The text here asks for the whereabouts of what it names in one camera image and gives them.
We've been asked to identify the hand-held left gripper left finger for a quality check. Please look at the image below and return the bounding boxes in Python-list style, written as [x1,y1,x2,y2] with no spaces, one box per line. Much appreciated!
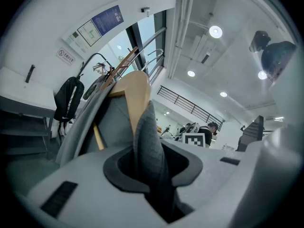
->
[18,145,168,228]

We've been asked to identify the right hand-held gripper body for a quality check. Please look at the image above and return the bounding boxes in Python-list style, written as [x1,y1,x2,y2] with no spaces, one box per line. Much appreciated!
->
[182,133,206,148]

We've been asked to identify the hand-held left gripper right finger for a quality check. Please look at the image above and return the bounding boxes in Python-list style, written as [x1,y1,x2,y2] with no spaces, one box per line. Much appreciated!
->
[161,138,263,228]

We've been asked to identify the grey garment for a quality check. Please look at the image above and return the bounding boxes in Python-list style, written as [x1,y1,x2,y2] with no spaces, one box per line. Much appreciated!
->
[56,79,194,223]

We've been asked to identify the wooden clothes hanger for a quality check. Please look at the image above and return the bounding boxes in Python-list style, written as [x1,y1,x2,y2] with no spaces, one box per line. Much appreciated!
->
[92,70,152,151]

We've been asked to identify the black balcony railing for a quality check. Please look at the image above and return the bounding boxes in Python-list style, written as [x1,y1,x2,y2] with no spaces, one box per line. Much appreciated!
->
[157,85,225,129]

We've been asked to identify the brown wooden coat rack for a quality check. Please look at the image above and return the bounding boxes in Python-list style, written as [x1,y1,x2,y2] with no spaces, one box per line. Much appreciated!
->
[101,47,140,92]

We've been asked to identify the black backpack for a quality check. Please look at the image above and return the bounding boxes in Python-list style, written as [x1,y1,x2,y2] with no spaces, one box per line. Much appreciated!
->
[53,76,85,135]

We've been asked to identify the black framed glass door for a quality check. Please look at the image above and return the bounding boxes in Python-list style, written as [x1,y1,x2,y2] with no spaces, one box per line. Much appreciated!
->
[125,9,167,86]

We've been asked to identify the white ceiling pipes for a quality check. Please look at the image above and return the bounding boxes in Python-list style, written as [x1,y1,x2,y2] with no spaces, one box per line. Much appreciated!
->
[167,0,192,79]

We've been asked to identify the gray hanging jacket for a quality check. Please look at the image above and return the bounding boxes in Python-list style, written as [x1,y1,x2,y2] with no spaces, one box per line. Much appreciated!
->
[83,76,105,101]

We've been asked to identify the hangers with blue clips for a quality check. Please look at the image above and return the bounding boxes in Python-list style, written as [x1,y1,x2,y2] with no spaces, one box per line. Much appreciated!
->
[92,61,108,75]

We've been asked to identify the white washbasin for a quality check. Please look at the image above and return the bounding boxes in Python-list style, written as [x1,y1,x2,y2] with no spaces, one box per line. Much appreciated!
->
[0,66,57,111]

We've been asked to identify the no smoking sign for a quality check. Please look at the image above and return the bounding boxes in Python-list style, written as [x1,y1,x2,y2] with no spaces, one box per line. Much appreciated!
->
[57,47,76,66]

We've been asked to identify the blue poster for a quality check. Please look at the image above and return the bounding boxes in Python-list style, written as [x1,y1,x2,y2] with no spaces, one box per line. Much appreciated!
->
[91,5,125,37]

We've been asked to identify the floor plan poster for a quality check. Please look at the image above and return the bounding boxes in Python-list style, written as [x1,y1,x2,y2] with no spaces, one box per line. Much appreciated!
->
[77,19,102,47]

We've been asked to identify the black head-mounted camera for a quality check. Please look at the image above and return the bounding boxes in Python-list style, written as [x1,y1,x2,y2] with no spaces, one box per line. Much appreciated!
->
[248,30,272,53]

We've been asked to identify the black metal garment rail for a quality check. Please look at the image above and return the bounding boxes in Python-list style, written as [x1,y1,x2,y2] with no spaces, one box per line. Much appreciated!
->
[76,53,112,85]

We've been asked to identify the white wall notice board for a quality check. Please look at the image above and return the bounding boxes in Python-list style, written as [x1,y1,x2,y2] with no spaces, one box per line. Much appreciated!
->
[61,5,125,59]

